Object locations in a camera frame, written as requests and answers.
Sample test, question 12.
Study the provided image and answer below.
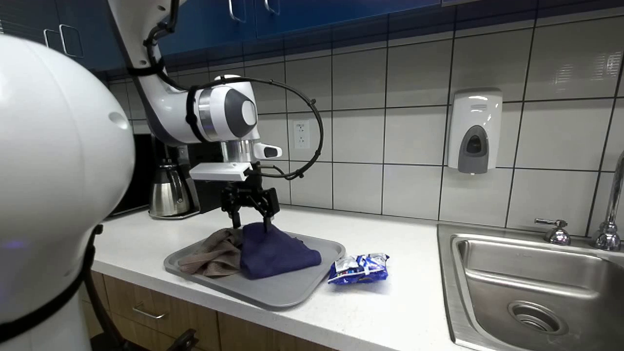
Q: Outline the metal drawer handle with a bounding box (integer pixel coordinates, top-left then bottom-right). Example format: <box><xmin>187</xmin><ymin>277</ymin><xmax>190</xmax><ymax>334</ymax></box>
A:
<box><xmin>130</xmin><ymin>307</ymin><xmax>169</xmax><ymax>322</ymax></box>

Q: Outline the navy blue towel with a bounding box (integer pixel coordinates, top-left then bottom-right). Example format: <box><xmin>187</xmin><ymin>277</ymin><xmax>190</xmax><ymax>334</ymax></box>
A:
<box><xmin>237</xmin><ymin>221</ymin><xmax>323</xmax><ymax>281</ymax></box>

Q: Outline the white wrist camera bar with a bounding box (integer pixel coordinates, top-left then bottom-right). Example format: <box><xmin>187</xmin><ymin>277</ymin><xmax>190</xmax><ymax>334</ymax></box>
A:
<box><xmin>187</xmin><ymin>143</ymin><xmax>284</xmax><ymax>184</ymax></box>

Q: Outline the white wall outlet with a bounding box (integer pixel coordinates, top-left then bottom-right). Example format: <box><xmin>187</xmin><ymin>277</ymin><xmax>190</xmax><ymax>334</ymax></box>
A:
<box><xmin>290</xmin><ymin>120</ymin><xmax>313</xmax><ymax>153</ymax></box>

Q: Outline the wooden base cabinet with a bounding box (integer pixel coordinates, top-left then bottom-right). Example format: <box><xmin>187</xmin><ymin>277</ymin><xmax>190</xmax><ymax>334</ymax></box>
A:
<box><xmin>83</xmin><ymin>270</ymin><xmax>339</xmax><ymax>351</ymax></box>

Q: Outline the brown towel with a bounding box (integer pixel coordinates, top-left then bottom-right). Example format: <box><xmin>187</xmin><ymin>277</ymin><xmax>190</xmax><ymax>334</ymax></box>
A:
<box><xmin>175</xmin><ymin>227</ymin><xmax>245</xmax><ymax>281</ymax></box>

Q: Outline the white wall soap dispenser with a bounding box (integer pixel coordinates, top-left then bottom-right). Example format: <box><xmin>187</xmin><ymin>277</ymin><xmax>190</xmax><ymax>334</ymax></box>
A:
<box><xmin>446</xmin><ymin>88</ymin><xmax>504</xmax><ymax>176</ymax></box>

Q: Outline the stainless steel sink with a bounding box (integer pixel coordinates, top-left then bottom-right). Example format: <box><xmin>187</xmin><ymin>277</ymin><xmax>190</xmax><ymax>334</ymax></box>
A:
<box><xmin>434</xmin><ymin>223</ymin><xmax>624</xmax><ymax>351</ymax></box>

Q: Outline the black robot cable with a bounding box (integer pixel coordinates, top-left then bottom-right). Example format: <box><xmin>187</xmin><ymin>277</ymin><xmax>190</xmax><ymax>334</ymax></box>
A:
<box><xmin>128</xmin><ymin>0</ymin><xmax>325</xmax><ymax>182</ymax></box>

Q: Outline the grey plastic tray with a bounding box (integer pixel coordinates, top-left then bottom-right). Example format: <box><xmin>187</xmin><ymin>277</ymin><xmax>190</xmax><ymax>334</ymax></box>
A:
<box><xmin>161</xmin><ymin>223</ymin><xmax>346</xmax><ymax>313</ymax></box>

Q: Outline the blue upper cabinet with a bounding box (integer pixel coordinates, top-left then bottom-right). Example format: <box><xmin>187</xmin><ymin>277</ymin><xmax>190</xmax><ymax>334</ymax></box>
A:
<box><xmin>0</xmin><ymin>0</ymin><xmax>624</xmax><ymax>77</ymax></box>

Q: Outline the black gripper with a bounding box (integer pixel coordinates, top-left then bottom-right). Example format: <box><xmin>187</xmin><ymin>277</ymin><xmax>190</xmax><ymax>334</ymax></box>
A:
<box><xmin>218</xmin><ymin>180</ymin><xmax>280</xmax><ymax>233</ymax></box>

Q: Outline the blue white snack packet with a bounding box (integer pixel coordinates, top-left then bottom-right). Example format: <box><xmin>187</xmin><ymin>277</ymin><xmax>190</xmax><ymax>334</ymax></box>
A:
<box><xmin>325</xmin><ymin>252</ymin><xmax>391</xmax><ymax>289</ymax></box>

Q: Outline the chrome sink faucet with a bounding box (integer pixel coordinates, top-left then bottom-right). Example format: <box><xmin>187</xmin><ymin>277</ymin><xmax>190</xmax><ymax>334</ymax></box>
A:
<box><xmin>532</xmin><ymin>153</ymin><xmax>624</xmax><ymax>254</ymax></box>

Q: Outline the steel coffee carafe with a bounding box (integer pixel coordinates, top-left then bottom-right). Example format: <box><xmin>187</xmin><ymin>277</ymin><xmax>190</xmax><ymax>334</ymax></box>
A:
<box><xmin>146</xmin><ymin>160</ymin><xmax>200</xmax><ymax>221</ymax></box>

